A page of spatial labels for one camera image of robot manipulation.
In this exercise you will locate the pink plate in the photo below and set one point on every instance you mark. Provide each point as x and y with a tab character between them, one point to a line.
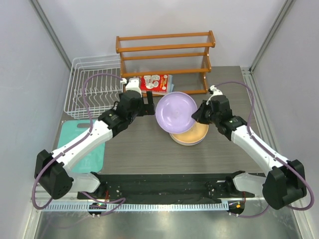
176	138

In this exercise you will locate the blue plate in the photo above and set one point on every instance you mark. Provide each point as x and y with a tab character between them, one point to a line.
186	142

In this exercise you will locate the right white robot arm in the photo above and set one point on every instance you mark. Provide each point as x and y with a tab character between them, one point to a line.
283	182

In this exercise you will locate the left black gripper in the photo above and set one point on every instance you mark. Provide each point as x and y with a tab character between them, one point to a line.
146	109

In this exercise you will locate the wooden three-tier shelf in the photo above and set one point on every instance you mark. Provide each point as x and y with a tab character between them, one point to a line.
171	54

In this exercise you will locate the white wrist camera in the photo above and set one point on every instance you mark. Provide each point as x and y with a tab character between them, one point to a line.
214	91
132	84

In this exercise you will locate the purple plate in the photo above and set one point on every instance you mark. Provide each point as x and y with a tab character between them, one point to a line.
174	111

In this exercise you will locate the orange yellow plate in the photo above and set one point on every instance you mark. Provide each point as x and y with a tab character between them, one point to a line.
197	132

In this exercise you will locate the teal cutting board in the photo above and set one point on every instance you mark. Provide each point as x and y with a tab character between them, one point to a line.
89	157

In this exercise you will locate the white wire dish rack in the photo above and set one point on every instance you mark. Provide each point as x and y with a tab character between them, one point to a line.
96	78

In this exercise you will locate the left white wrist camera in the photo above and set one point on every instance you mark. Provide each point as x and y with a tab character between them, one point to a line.
132	84

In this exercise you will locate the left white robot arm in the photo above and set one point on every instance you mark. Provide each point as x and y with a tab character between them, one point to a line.
53	170

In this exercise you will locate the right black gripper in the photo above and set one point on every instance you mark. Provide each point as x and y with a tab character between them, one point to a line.
199	116

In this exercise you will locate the red snack packet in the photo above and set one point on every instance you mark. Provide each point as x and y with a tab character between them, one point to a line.
157	84

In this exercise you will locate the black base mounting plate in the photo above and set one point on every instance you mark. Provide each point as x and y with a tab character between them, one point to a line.
169	189

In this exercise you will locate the cream yellow plate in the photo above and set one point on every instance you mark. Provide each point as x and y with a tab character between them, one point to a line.
188	144

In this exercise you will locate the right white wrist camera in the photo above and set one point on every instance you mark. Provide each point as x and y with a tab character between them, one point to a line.
214	91

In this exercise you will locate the white slotted cable duct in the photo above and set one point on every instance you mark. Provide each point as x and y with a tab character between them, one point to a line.
95	207

